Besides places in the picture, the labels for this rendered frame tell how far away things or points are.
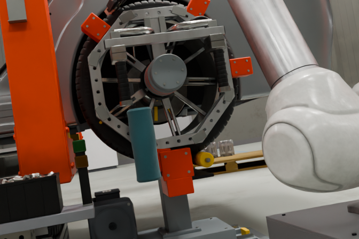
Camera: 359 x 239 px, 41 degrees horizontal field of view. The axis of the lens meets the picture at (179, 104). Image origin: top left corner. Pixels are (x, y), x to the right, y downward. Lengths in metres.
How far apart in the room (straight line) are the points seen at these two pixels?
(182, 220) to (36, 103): 0.76
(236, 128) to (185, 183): 10.10
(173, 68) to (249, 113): 10.37
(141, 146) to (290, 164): 0.93
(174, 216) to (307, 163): 1.25
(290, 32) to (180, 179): 1.00
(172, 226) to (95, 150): 8.48
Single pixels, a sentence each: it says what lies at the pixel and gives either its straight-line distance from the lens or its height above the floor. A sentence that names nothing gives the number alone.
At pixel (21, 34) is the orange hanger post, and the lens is 1.75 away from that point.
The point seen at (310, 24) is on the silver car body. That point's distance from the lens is 2.54.
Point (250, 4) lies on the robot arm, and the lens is 0.96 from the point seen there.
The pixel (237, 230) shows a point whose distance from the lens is 2.18.
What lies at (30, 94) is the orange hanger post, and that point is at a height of 0.84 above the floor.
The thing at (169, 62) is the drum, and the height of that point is 0.88.
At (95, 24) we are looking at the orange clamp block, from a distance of 1.83.
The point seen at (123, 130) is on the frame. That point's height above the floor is 0.67.
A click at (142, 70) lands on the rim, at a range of 1.91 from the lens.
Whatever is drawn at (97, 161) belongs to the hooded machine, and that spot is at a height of 0.20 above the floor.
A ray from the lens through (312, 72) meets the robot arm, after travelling 0.87.
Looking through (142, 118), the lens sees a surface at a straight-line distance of 1.66.
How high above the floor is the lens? 0.65
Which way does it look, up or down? 3 degrees up
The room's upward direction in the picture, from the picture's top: 9 degrees counter-clockwise
